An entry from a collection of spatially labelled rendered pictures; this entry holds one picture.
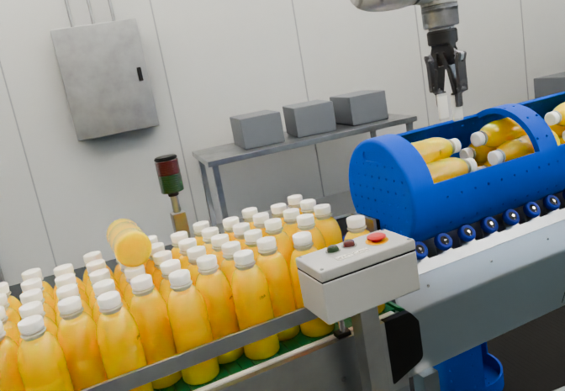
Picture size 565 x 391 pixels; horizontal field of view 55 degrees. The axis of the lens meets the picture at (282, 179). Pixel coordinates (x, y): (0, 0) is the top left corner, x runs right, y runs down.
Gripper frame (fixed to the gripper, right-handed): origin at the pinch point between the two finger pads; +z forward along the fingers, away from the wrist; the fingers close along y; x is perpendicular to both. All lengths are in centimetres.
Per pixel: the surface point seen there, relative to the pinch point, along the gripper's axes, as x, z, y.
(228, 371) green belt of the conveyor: 76, 36, -19
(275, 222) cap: 55, 15, -4
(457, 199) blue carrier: 13.1, 19.3, -14.5
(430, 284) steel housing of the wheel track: 23.0, 38.1, -13.1
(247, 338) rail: 72, 30, -21
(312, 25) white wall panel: -131, -44, 310
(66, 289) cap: 100, 15, -6
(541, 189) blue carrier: -16.1, 24.6, -12.5
